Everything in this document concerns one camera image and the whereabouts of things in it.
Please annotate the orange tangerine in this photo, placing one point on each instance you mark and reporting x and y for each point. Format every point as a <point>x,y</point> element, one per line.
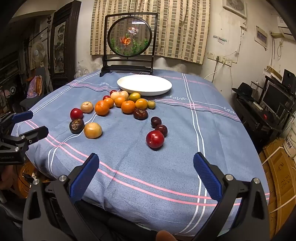
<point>128,107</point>
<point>101,107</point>
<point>141,103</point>
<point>119,102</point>
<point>110,102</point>

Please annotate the brown cardboard box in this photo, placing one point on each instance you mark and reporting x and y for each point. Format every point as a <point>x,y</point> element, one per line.
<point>282,176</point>

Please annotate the large red plum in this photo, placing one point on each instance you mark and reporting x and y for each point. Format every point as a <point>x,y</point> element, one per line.
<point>155,139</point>

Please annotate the clear plastic bag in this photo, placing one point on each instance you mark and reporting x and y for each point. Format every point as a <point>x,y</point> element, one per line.
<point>81,69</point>

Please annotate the dark framed painting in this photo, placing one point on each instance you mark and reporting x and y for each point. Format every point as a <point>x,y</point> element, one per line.
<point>60,46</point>

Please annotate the black computer monitor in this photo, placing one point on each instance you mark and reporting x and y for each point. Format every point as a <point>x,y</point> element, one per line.
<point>275,99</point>

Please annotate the yellow-green tangerine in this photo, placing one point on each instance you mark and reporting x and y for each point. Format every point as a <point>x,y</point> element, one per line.
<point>134,96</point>

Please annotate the white framed wall panel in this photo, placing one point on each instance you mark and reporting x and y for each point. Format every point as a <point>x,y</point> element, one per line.
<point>261,37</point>

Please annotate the white standing fan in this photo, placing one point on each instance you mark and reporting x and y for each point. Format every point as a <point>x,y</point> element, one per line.
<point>38,52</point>

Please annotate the white plastic bucket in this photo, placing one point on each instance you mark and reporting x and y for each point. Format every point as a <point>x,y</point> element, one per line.
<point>291,144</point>

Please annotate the black speaker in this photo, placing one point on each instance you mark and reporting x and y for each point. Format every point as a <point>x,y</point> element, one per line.
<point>288,77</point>

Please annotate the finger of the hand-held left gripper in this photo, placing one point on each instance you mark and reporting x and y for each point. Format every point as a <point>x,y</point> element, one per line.
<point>34,134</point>
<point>22,116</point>

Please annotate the round goldfish screen black stand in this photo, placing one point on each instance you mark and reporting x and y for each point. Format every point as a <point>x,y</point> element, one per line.
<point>129,34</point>

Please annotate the small yellow-green plum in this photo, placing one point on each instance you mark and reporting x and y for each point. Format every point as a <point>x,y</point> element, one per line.
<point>151,104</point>

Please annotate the black hat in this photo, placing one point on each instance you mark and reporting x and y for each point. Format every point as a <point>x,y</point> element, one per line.
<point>245,89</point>

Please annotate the dark red plum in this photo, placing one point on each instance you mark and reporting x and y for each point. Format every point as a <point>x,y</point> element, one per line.
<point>161,129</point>

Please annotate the white wall socket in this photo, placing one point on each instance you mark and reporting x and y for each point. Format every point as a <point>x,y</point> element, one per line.
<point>229,62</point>
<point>211,55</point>
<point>221,59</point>

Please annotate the blue striped tablecloth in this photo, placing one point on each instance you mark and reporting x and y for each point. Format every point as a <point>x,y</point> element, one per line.
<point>138,166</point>

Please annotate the dark purple plum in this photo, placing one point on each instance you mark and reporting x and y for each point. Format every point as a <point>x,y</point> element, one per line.
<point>156,121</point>

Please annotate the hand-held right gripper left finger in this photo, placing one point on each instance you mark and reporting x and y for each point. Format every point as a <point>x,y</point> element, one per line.
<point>85,176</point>

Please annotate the white air conditioner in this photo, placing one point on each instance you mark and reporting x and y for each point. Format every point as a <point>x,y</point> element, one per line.
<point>285,27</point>

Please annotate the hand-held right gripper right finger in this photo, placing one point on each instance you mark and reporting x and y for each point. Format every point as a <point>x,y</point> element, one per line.
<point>208,178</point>

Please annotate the red apple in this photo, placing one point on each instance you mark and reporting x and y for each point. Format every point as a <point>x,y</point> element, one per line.
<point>76,114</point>

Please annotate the white round plate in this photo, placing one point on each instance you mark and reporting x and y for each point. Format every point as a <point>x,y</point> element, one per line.
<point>144,83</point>

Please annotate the white wall vent fan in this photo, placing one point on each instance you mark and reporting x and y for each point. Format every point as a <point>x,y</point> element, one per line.
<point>234,7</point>

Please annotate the black equipment desk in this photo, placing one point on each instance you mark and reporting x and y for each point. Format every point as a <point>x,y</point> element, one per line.
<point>254,120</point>

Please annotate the beige checked curtain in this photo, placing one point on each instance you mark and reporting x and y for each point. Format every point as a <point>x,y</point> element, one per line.
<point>180,30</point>

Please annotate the white remote control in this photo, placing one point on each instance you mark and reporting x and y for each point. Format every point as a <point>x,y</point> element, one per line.
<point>257,106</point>

